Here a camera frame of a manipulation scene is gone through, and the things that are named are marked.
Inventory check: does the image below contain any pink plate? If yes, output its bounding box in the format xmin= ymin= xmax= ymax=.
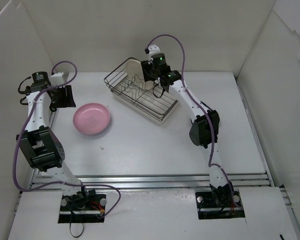
xmin=72 ymin=103 xmax=111 ymax=135

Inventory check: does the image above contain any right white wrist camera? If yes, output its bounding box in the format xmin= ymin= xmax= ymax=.
xmin=144 ymin=44 xmax=161 ymax=61

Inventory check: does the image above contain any aluminium front rail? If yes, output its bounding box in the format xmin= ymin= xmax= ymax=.
xmin=31 ymin=171 xmax=272 ymax=191

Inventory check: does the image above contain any aluminium left rail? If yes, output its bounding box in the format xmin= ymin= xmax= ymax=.
xmin=26 ymin=76 xmax=67 ymax=192

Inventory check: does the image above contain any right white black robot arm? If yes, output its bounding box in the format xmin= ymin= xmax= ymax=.
xmin=141 ymin=53 xmax=233 ymax=207

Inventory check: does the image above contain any black wire dish rack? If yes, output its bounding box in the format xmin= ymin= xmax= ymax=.
xmin=103 ymin=57 xmax=178 ymax=124

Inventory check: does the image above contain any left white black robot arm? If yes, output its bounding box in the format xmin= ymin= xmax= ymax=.
xmin=16 ymin=71 xmax=90 ymax=210

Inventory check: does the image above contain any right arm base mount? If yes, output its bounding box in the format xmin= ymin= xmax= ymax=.
xmin=195 ymin=191 xmax=245 ymax=220

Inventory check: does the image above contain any black cable on floor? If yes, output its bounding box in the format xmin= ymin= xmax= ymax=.
xmin=69 ymin=207 xmax=85 ymax=238

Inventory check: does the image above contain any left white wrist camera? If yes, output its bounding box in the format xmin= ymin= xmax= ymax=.
xmin=50 ymin=72 xmax=67 ymax=86

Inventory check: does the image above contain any aluminium rail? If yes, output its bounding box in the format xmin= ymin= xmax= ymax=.
xmin=26 ymin=76 xmax=67 ymax=192
xmin=31 ymin=171 xmax=272 ymax=191
xmin=235 ymin=77 xmax=293 ymax=213

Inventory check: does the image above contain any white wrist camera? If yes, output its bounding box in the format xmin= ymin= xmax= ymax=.
xmin=50 ymin=72 xmax=67 ymax=86
xmin=144 ymin=44 xmax=161 ymax=61

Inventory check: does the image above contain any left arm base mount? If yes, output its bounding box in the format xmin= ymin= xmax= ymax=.
xmin=58 ymin=193 xmax=107 ymax=224

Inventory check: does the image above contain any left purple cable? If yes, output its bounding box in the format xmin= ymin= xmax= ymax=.
xmin=12 ymin=60 xmax=121 ymax=218

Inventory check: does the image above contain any aluminium right rail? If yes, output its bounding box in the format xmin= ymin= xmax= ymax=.
xmin=235 ymin=77 xmax=293 ymax=213

